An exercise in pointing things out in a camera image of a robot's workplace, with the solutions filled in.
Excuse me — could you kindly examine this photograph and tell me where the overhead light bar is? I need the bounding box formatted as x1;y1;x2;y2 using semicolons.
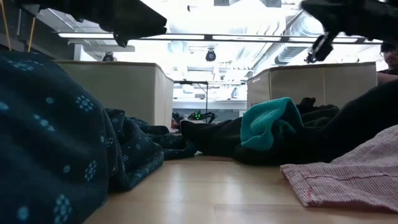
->
57;32;385;44

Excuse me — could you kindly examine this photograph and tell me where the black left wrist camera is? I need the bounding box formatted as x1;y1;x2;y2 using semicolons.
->
113;32;129;48

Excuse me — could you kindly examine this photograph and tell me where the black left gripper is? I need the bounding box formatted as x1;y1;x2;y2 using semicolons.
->
90;0;168;40

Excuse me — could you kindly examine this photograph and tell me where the person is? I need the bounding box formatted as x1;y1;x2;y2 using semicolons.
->
376;41;398;85

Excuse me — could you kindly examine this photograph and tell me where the teal cloth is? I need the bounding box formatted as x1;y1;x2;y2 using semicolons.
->
239;96;304;152

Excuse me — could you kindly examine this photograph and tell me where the yellow cord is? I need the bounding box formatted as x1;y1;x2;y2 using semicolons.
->
0;0;12;52
27;17;37;53

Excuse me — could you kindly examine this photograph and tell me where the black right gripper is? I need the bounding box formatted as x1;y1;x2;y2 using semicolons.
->
300;0;398;44

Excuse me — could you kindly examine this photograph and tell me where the black garment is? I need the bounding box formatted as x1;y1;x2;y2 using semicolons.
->
180;79;398;166

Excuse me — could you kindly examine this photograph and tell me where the black table frame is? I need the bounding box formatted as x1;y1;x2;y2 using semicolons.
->
174;80;209;121

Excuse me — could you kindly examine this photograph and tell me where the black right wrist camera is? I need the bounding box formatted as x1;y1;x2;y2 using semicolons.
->
312;32;336;62

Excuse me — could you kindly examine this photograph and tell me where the beige fabric bin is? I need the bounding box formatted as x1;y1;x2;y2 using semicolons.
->
55;60;175;129
246;61;379;110

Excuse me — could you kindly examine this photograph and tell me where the pink checked garment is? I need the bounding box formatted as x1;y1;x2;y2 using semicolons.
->
279;124;398;214

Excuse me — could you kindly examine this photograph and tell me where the silver ventilation duct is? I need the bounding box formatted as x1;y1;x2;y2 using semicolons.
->
253;11;315;66

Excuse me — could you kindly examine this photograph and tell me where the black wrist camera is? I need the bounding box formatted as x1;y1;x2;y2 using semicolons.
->
113;32;129;48
312;32;336;62

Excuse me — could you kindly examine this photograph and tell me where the dark blue patterned garment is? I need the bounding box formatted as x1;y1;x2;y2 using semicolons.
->
0;51;197;224

